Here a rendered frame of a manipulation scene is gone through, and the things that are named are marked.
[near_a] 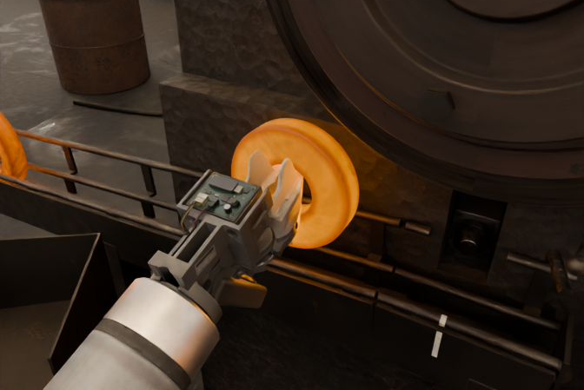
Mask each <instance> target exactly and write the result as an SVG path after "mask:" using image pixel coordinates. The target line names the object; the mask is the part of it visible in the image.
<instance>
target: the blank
mask: <svg viewBox="0 0 584 390"><path fill-rule="evenodd" d="M257 150H261V151H262V152H263V154H264V155H265V156H266V158H267V159H268V161H269V163H270V164H271V166H274V165H277V164H282V162H283V161H284V159H286V158H289V159H290V161H291V162H292V164H293V166H294V168H295V170H296V171H298V172H299V173H300V174H301V175H302V176H303V177H304V178H305V180H306V181H307V183H308V185H309V187H310V190H311V195H312V202H311V203H310V204H302V208H301V215H300V222H299V228H298V230H297V232H296V235H295V237H294V239H293V240H292V242H291V243H290V244H289V245H288V246H290V247H294V248H319V247H321V246H324V245H327V244H329V243H330V242H332V241H333V240H334V239H336V238H337V237H338V236H339V235H340V233H341V232H342V231H343V230H344V229H345V228H346V227H347V226H348V224H349V223H350V222H351V220H352V219H353V217H354V215H355V212H356V210H357V206H358V201H359V184H358V179H357V175H356V172H355V168H354V166H353V164H352V162H351V161H350V159H349V157H348V155H347V153H346V152H345V150H344V149H343V148H342V146H341V145H340V144H339V143H338V142H337V141H336V140H335V139H334V138H333V137H332V136H331V135H330V134H328V133H327V132H326V131H324V130H323V129H321V128H319V127H317V126H315V125H314V124H312V123H310V122H305V121H303V120H298V119H293V118H279V119H275V120H271V121H269V122H266V123H264V124H263V125H261V126H260V127H258V128H256V129H254V130H253V131H251V132H249V133H248V134H247V135H246V136H244V137H243V139H242V140H241V141H240V142H239V144H238V145H237V147H236V151H235V153H234V155H233V159H232V164H231V177H233V178H236V179H238V180H242V181H245V180H246V178H247V175H248V166H249V158H250V156H251V155H252V154H253V153H254V152H255V151H257Z"/></svg>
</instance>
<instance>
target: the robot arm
mask: <svg viewBox="0 0 584 390"><path fill-rule="evenodd" d="M203 182H204V184H202V183H203ZM201 185H202V186H201ZM200 186H201V187H200ZM199 187H200V188H199ZM302 187H303V176H302V175H301V174H300V173H299V172H298V171H296V170H295V168H294V166H293V164H292V162H291V161H290V159H289V158H286V159H284V161H283V162H282V164H277V165H274V166H271V164H270V163H269V161H268V159H267V158H266V156H265V155H264V154H263V152H262V151H261V150H257V151H255V152H254V153H253V154H252V155H251V156H250V158H249V166H248V175H247V178H246V180H245V181H242V180H238V179H236V178H233V177H230V176H227V175H223V174H219V173H216V172H213V173H212V171H211V169H208V170H207V171H206V173H205V174H204V175H203V176H202V177H201V178H200V180H199V181H198V182H197V183H196V184H195V185H194V187H193V188H192V189H191V190H190V191H189V192H188V193H187V194H186V195H185V196H184V197H183V198H182V200H181V201H180V202H179V203H178V204H177V205H176V208H177V210H178V212H179V214H180V216H181V218H182V219H181V220H180V225H181V227H182V229H183V234H184V236H183V237H182V239H181V240H180V241H179V242H178V243H177V244H176V245H175V247H174V248H173V249H172V250H171V251H170V253H169V254H165V253H163V252H161V251H159V250H158V251H157V252H156V253H155V254H154V255H153V257H152V258H151V259H150V260H149V262H148V264H149V266H150V268H151V269H152V271H153V272H154V273H153V275H152V276H151V277H150V278H145V277H143V278H137V279H135V280H134V281H133V282H132V284H131V285H130V286H129V287H128V288H127V290H126V291H125V292H124V293H123V295H122V296H121V297H120V298H119V299H118V301H117V302H116V303H115V304H114V305H113V307H112V308H111V309H110V310H109V312H108V313H107V314H106V315H105V316H104V317H103V319H102V320H101V321H100V322H99V324H98V325H97V326H96V327H95V328H94V330H93V331H92V332H91V333H90V334H89V335H88V337H87V338H86V339H85V340H84V341H83V343H82V344H81V345H80V346H79V348H78V349H77V350H76V351H75V352H74V353H73V354H72V355H71V356H70V358H69V359H68V360H67V361H66V363H65V364H64V365H63V366H62V368H61V369H60V370H59V371H58V372H57V373H56V375H55V376H54V377H53V378H52V380H51V381H50V382H49V383H48V385H47V386H46V387H45V388H44V389H43V390H187V389H188V387H189V385H190V383H192V381H193V380H194V378H195V377H196V375H197V374H198V372H199V371H200V369H201V368H202V366H203V364H204V362H205V361H206V359H208V357H209V355H210V353H211V352H212V350H213V349H214V347H215V346H216V344H217V342H218V341H219V340H220V337H219V333H218V331H217V328H216V323H217V322H218V321H219V320H220V318H221V317H222V310H221V308H220V306H219V305H221V306H232V307H253V308H259V307H261V305H262V302H263V300H264V297H265V295H266V293H267V289H266V288H265V287H264V286H262V285H260V284H257V283H256V281H255V279H254V278H253V277H252V276H253V275H254V273H258V272H262V271H265V270H266V267H265V266H266V265H267V264H268V263H269V262H270V261H271V260H272V259H273V258H274V256H277V257H281V256H282V252H283V250H284V249H285V248H286V247H287V246H288V245H289V244H290V243H291V242H292V240H293V239H294V237H295V235H296V232H297V230H298V228H299V222H300V215H301V208H302ZM198 188H199V189H198ZM197 189H198V190H197ZM272 194H273V196H271V195H272ZM192 195H193V196H192ZM191 196H192V197H191ZM190 197H191V198H190ZM183 223H184V225H185V227H186V229H185V228H184V227H183Z"/></svg>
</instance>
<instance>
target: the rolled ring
mask: <svg viewBox="0 0 584 390"><path fill-rule="evenodd" d="M0 157H1V161H2V164H0V173H3V174H6V175H11V176H14V177H16V178H20V179H23V180H24V179H25V177H26V175H27V171H28V165H27V160H26V155H25V153H24V150H23V146H22V144H21V142H20V140H19V138H18V136H17V133H16V132H15V130H14V129H13V128H12V126H11V125H10V123H9V121H8V120H7V119H6V117H5V116H4V115H3V114H2V113H1V111H0Z"/></svg>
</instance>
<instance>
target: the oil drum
mask: <svg viewBox="0 0 584 390"><path fill-rule="evenodd" d="M39 3H40V7H41V11H42V14H43V20H44V23H45V27H46V30H47V34H48V42H49V44H50V47H51V50H52V54H53V57H54V61H55V65H56V71H57V74H58V77H59V81H60V84H61V87H62V88H63V89H66V90H67V91H69V92H71V93H75V94H80V95H106V94H113V93H118V92H122V91H126V90H129V89H133V88H136V87H138V86H140V85H142V84H143V83H145V82H146V81H147V80H148V79H149V77H150V71H149V60H148V54H147V49H146V43H145V37H144V35H145V31H144V29H143V21H142V16H141V10H140V4H139V0H39Z"/></svg>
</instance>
